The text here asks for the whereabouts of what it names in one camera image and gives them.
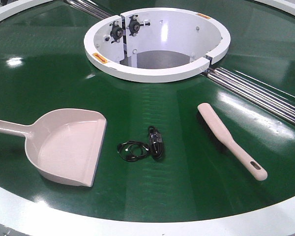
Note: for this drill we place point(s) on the chrome roller bars top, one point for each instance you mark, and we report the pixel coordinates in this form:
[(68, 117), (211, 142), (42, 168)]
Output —
[(90, 8)]

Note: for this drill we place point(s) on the left black bearing mount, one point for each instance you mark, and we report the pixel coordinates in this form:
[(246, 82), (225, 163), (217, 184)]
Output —
[(116, 32)]

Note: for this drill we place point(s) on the chrome roller bars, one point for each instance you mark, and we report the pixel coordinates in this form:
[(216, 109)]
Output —
[(263, 97), (90, 8)]

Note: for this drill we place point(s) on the orange label rear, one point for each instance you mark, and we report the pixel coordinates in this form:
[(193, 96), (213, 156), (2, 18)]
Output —
[(203, 15)]

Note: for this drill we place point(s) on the black bearing mount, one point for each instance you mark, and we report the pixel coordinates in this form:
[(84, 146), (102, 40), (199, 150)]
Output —
[(116, 32), (134, 25)]

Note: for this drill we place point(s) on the right black bearing mount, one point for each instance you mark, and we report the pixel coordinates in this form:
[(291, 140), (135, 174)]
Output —
[(134, 25)]

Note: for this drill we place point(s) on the white outer conveyor rim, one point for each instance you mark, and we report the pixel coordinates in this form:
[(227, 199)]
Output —
[(161, 172)]

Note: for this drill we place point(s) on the orange arrow label front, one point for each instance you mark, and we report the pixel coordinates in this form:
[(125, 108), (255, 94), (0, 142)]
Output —
[(100, 58)]

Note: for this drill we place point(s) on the pink plastic dustpan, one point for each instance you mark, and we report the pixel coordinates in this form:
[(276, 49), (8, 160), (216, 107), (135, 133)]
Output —
[(64, 145)]

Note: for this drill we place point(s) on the chrome roller bars right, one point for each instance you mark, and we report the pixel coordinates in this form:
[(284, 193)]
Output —
[(263, 97)]

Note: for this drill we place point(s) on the pink hand brush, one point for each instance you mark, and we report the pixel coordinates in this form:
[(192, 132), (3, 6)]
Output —
[(224, 136)]

